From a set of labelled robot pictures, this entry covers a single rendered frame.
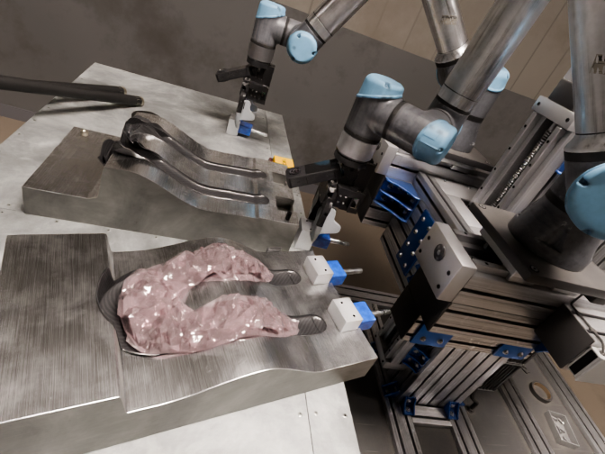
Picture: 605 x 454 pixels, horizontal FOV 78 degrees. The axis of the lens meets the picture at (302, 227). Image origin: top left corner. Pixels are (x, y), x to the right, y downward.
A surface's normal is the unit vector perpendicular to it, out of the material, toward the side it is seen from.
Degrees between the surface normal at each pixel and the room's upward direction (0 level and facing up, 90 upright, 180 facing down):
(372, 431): 0
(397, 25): 90
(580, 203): 96
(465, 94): 92
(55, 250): 0
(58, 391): 0
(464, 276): 90
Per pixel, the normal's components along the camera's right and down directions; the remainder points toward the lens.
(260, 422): 0.32, -0.77
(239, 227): 0.13, 0.61
